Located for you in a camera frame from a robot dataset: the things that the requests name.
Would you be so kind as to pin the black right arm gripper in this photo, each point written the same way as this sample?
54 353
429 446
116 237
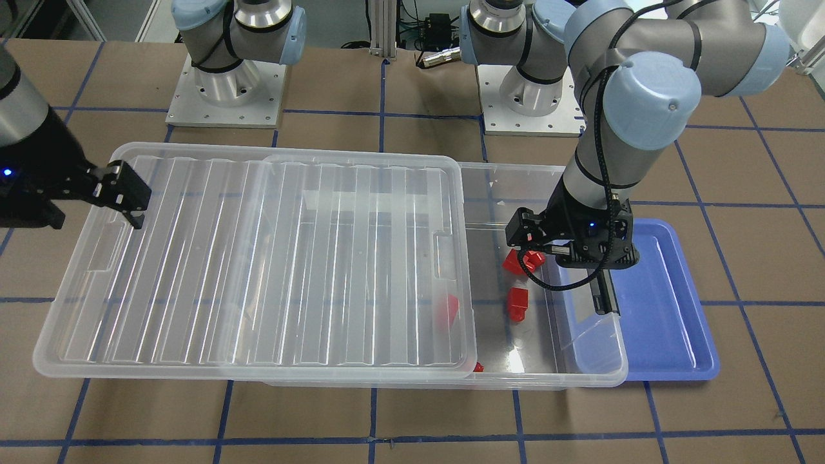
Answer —
40 169

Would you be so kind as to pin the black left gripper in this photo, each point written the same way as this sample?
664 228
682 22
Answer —
559 213

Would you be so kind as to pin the clear plastic box lid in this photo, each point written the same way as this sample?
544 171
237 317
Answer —
270 265

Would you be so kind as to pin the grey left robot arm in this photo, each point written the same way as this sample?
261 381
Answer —
638 77

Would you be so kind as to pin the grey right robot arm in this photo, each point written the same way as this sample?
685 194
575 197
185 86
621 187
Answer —
23 108

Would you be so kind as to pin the blue plastic tray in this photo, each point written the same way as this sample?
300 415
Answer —
657 330

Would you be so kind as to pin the red block under lid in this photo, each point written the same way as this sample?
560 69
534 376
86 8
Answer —
446 308

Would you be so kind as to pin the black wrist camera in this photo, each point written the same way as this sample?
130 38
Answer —
525 229

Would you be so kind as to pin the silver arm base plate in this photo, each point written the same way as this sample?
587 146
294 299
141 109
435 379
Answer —
515 106
249 96

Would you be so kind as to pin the silver cable connector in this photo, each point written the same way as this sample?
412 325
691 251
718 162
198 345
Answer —
439 58

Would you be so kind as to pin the silver aluminium frame post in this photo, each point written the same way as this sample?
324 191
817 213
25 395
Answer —
383 19

